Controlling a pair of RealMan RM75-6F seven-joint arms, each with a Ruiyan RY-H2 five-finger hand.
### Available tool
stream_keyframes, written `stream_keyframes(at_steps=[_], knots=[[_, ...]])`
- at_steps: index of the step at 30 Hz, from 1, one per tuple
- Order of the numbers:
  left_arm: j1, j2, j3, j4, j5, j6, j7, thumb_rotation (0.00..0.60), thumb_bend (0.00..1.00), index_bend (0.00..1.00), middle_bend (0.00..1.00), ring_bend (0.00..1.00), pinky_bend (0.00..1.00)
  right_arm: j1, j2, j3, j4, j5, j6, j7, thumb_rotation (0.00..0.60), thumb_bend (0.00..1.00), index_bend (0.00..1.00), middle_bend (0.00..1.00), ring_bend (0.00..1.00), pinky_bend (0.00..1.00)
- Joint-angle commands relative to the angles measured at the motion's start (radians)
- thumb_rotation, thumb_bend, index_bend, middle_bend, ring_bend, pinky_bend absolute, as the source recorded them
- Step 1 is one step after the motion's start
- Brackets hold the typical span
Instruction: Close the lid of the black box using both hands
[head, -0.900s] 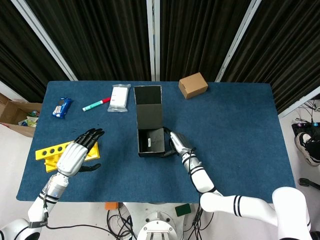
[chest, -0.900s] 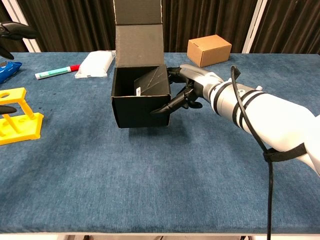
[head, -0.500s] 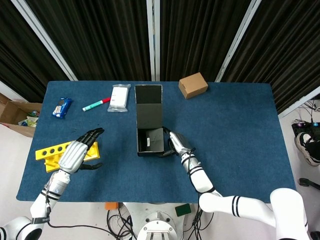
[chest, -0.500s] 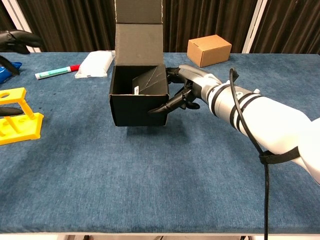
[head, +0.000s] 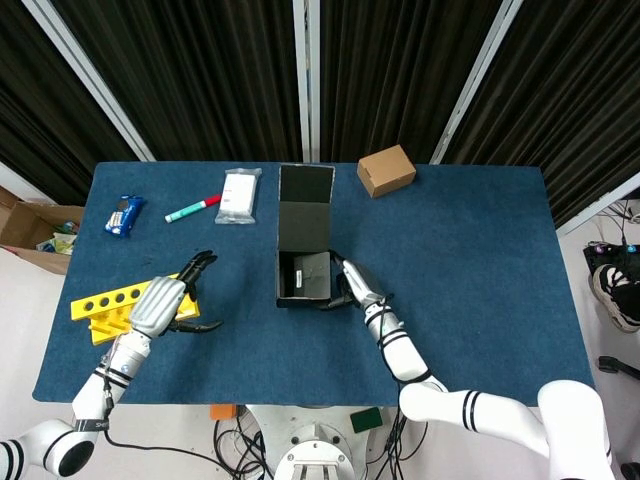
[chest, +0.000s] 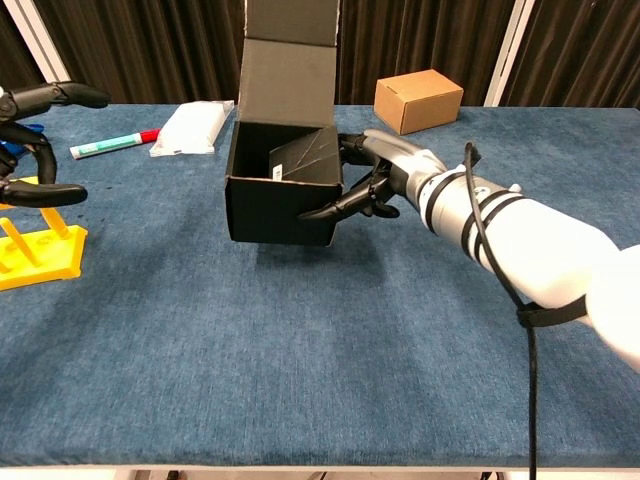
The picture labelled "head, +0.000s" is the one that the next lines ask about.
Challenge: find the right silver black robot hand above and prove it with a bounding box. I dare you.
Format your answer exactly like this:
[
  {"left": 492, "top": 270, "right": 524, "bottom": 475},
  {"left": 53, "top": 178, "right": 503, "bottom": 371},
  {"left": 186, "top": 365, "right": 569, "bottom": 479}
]
[{"left": 319, "top": 252, "right": 394, "bottom": 314}]

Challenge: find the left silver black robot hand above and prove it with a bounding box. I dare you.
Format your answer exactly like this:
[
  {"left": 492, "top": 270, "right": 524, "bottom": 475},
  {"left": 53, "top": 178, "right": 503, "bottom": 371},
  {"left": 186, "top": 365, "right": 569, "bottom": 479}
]
[{"left": 128, "top": 249, "right": 225, "bottom": 340}]

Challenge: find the black paper box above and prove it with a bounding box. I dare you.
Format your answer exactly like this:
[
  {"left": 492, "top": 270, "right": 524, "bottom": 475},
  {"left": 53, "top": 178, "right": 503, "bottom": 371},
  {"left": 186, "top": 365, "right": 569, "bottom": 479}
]
[{"left": 275, "top": 163, "right": 336, "bottom": 309}]

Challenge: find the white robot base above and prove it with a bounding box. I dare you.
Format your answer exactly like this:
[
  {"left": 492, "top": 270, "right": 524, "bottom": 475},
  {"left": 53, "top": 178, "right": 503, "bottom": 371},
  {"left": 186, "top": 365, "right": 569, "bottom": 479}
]
[{"left": 247, "top": 403, "right": 386, "bottom": 480}]

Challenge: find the brown cardboard box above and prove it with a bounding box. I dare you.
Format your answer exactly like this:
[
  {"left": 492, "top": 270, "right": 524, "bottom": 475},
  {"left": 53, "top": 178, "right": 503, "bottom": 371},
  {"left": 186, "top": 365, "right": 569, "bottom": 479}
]
[{"left": 356, "top": 144, "right": 417, "bottom": 199}]

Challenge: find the yellow tube rack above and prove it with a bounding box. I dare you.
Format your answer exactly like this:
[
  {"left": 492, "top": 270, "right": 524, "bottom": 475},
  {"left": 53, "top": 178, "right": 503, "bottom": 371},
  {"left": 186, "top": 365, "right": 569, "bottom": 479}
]
[{"left": 70, "top": 272, "right": 201, "bottom": 347}]

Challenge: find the blue table mat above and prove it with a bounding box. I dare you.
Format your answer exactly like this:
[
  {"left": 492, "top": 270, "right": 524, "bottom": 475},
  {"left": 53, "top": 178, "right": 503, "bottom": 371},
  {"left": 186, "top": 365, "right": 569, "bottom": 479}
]
[{"left": 32, "top": 160, "right": 596, "bottom": 406}]

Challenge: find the blue cookie packet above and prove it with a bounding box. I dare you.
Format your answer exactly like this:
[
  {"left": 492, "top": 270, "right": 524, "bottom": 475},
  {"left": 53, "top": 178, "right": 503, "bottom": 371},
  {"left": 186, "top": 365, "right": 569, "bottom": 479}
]
[{"left": 103, "top": 194, "right": 146, "bottom": 239}]

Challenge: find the green red marker pen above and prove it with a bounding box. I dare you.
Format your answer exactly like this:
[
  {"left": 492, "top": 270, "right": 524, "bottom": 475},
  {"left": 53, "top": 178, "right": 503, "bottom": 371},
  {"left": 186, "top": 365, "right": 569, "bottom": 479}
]
[{"left": 164, "top": 193, "right": 223, "bottom": 224}]

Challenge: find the white tissue packet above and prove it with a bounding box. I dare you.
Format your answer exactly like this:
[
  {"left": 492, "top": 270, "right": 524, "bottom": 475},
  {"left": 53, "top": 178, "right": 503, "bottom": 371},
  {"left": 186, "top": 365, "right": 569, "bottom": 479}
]
[{"left": 214, "top": 167, "right": 263, "bottom": 226}]

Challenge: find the open cardboard carton with clutter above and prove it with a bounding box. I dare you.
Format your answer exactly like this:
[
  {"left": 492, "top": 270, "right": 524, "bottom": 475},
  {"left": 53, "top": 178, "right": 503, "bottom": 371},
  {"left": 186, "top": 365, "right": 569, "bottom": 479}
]
[{"left": 0, "top": 185, "right": 85, "bottom": 276}]

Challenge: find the black pleated curtain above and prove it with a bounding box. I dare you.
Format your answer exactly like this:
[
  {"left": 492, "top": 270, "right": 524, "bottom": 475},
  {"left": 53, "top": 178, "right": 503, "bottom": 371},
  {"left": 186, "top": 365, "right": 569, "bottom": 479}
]
[
  {"left": 0, "top": 0, "right": 139, "bottom": 206},
  {"left": 319, "top": 0, "right": 516, "bottom": 164},
  {"left": 49, "top": 0, "right": 304, "bottom": 162},
  {"left": 442, "top": 0, "right": 640, "bottom": 229}
]

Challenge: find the black device with coloured lights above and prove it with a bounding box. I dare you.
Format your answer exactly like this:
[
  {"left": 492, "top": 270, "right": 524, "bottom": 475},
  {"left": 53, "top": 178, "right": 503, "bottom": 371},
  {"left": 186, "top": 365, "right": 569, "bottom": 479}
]
[{"left": 582, "top": 240, "right": 640, "bottom": 276}]

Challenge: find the black white sneaker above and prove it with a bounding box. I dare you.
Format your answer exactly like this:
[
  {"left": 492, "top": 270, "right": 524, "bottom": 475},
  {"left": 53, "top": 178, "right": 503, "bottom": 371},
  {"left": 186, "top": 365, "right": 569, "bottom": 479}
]
[{"left": 589, "top": 263, "right": 640, "bottom": 334}]

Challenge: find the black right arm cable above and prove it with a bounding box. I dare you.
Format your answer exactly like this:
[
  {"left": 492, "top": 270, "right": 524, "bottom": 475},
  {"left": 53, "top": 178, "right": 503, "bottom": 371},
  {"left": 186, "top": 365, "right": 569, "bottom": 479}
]
[{"left": 372, "top": 297, "right": 434, "bottom": 401}]

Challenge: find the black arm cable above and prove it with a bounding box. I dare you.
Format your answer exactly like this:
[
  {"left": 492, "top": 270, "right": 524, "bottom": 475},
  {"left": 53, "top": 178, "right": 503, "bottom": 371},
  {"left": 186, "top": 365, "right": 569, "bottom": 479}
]
[
  {"left": 372, "top": 297, "right": 434, "bottom": 401},
  {"left": 102, "top": 344, "right": 241, "bottom": 474}
]

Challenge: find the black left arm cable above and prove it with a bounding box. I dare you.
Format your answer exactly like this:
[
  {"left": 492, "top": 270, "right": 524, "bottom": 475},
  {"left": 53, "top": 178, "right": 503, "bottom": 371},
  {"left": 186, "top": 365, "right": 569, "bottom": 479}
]
[{"left": 102, "top": 344, "right": 241, "bottom": 474}]

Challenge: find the black floor cable bundle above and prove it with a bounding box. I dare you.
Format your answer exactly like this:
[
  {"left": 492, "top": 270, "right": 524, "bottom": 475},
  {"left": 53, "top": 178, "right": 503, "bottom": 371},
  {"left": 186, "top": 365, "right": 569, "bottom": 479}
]
[
  {"left": 212, "top": 414, "right": 275, "bottom": 480},
  {"left": 374, "top": 419, "right": 429, "bottom": 480}
]

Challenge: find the white frame post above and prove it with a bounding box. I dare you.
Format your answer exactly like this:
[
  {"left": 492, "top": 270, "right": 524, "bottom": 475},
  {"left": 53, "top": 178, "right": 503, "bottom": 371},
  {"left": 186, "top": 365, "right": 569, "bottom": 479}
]
[
  {"left": 22, "top": 0, "right": 156, "bottom": 162},
  {"left": 0, "top": 160, "right": 56, "bottom": 205},
  {"left": 429, "top": 0, "right": 536, "bottom": 165},
  {"left": 555, "top": 171, "right": 640, "bottom": 237},
  {"left": 292, "top": 0, "right": 322, "bottom": 164}
]

